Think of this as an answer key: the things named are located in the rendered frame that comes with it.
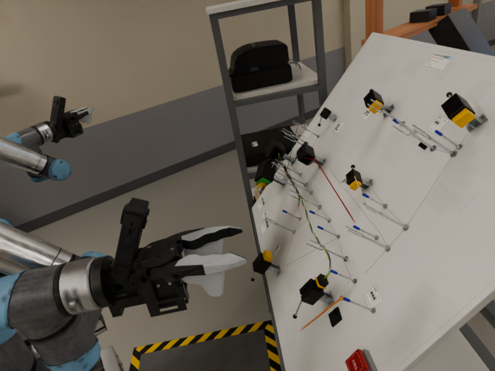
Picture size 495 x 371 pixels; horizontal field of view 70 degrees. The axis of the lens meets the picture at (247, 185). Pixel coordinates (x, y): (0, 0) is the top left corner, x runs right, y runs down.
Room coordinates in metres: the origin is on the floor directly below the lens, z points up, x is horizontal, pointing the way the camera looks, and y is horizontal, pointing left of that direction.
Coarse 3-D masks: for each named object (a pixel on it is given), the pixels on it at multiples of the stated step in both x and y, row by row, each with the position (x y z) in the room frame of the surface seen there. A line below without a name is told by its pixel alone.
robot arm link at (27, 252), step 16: (0, 224) 0.53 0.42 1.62; (0, 240) 0.50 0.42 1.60; (16, 240) 0.51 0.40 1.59; (32, 240) 0.53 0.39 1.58; (0, 256) 0.49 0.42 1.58; (16, 256) 0.49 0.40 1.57; (32, 256) 0.50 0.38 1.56; (48, 256) 0.51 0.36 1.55; (64, 256) 0.52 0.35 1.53; (80, 256) 0.56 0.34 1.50; (96, 256) 0.56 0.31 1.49; (16, 272) 0.49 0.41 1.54
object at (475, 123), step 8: (448, 96) 0.82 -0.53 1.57; (456, 96) 0.76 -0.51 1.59; (448, 104) 0.77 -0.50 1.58; (456, 104) 0.75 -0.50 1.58; (464, 104) 0.73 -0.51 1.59; (448, 112) 0.75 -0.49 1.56; (456, 112) 0.73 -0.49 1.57; (472, 112) 0.72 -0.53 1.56; (472, 120) 0.76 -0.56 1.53; (480, 120) 0.75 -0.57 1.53; (472, 128) 0.75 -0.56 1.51
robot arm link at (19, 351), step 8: (0, 336) 0.52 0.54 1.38; (8, 336) 0.53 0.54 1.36; (16, 336) 0.55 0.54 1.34; (0, 344) 0.51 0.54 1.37; (8, 344) 0.52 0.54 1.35; (16, 344) 0.53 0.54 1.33; (24, 344) 0.56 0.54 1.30; (0, 352) 0.50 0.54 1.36; (8, 352) 0.51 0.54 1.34; (16, 352) 0.52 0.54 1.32; (24, 352) 0.54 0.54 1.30; (0, 360) 0.49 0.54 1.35; (8, 360) 0.50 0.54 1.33; (16, 360) 0.51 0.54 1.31; (24, 360) 0.53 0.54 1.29; (32, 360) 0.54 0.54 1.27; (0, 368) 0.48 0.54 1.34; (8, 368) 0.49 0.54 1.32; (16, 368) 0.50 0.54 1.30; (24, 368) 0.52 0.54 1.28
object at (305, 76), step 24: (240, 0) 2.21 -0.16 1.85; (264, 0) 1.65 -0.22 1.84; (288, 0) 1.67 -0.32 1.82; (312, 0) 1.68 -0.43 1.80; (216, 24) 1.66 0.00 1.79; (216, 48) 1.66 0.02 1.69; (312, 72) 1.87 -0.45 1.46; (240, 96) 1.70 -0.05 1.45; (264, 96) 1.67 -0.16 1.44; (240, 144) 1.66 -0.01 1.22; (240, 168) 1.66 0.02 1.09
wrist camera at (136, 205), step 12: (132, 204) 0.41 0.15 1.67; (144, 204) 0.42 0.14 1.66; (132, 216) 0.40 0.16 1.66; (144, 216) 0.41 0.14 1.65; (132, 228) 0.39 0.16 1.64; (120, 240) 0.39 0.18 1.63; (132, 240) 0.39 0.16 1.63; (120, 252) 0.39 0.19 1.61; (132, 252) 0.39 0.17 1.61; (120, 264) 0.39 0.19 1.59; (132, 264) 0.39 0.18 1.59; (120, 276) 0.38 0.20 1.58
